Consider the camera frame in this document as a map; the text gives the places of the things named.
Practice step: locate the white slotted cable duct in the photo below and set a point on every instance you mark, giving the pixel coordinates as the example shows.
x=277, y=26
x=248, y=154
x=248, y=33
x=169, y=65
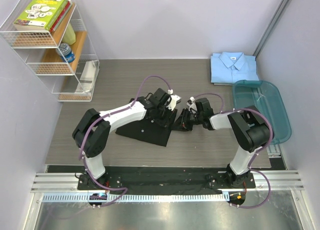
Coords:
x=97, y=198

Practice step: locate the green cover book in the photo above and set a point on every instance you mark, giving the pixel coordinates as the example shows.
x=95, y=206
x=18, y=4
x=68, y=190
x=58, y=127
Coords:
x=39, y=15

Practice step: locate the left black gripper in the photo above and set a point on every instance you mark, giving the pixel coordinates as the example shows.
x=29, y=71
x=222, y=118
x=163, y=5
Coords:
x=165, y=121

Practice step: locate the blue lidded jar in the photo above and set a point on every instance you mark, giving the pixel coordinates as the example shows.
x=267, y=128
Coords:
x=65, y=52

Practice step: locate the yellow green bottle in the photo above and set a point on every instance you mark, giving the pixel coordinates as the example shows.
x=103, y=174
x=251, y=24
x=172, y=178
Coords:
x=69, y=35

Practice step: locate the white paper booklet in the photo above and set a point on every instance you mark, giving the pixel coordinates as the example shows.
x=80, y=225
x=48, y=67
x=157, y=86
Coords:
x=88, y=77

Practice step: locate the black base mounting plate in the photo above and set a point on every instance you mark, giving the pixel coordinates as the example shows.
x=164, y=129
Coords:
x=166, y=181

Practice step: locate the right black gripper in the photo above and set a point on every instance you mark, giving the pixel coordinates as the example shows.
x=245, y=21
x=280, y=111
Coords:
x=184, y=120

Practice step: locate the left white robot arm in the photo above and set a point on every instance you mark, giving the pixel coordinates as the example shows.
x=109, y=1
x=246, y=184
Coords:
x=146, y=118

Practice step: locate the white wire shelf rack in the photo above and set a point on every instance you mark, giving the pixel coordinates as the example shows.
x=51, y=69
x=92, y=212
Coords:
x=37, y=49

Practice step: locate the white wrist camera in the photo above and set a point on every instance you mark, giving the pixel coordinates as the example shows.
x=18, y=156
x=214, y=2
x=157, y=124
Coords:
x=192, y=105
x=173, y=101

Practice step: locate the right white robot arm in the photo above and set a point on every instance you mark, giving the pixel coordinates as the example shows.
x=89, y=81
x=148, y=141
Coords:
x=250, y=128

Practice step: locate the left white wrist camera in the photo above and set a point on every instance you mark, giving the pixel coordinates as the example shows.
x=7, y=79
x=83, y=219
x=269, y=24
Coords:
x=173, y=101

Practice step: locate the teal plastic tray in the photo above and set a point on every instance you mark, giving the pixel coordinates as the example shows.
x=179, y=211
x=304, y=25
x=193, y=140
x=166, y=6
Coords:
x=267, y=99

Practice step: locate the folded light blue shirt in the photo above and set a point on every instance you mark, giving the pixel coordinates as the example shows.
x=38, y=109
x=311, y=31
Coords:
x=230, y=67

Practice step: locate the aluminium frame rail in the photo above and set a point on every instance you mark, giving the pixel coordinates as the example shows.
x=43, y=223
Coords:
x=68, y=182

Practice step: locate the grey aluminium wall post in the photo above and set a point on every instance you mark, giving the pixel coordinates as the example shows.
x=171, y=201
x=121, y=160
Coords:
x=271, y=26

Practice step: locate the red cover book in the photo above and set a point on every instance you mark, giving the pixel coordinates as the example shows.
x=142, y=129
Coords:
x=61, y=16

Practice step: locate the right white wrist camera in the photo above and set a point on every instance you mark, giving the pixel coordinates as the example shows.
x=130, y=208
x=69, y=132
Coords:
x=192, y=105

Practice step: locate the black long sleeve shirt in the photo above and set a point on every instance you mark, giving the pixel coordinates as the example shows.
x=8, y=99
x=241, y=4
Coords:
x=147, y=130

